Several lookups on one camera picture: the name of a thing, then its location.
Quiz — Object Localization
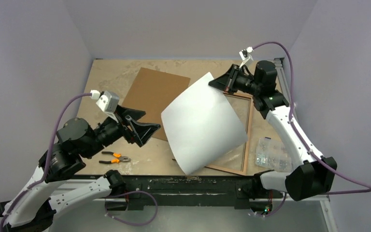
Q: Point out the aluminium side rail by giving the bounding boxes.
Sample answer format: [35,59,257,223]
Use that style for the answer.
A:
[274,58,338,232]

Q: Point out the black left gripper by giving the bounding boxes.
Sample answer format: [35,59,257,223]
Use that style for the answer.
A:
[83,103,161,158]

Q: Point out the clear plastic parts box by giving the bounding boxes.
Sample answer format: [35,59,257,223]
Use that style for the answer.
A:
[256,137,293,173]

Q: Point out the brown backing board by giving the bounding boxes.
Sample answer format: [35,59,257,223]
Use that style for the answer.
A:
[122,68,190,125]

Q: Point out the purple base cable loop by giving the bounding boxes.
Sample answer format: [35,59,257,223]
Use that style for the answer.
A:
[104,190,159,227]

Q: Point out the orange handled pliers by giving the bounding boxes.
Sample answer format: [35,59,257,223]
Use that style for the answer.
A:
[99,151,131,164]

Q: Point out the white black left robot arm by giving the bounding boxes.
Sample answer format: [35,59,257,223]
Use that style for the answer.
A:
[0,106,160,232]

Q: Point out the aluminium front rail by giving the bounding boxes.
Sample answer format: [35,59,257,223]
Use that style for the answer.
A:
[54,178,330,203]

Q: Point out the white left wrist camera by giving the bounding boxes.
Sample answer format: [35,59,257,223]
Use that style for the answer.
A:
[90,90,120,119]

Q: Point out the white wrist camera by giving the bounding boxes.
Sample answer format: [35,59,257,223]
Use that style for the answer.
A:
[90,90,120,119]
[239,47,254,68]

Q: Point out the blue wooden picture frame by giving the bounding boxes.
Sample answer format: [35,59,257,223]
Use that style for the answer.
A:
[203,93,253,175]

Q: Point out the colourful printed photo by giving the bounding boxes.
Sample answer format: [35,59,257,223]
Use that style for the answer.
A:
[161,72,248,175]

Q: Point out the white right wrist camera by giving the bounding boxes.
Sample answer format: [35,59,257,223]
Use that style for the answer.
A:
[239,47,254,68]

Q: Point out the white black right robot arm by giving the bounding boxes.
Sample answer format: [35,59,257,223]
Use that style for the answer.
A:
[208,60,337,201]

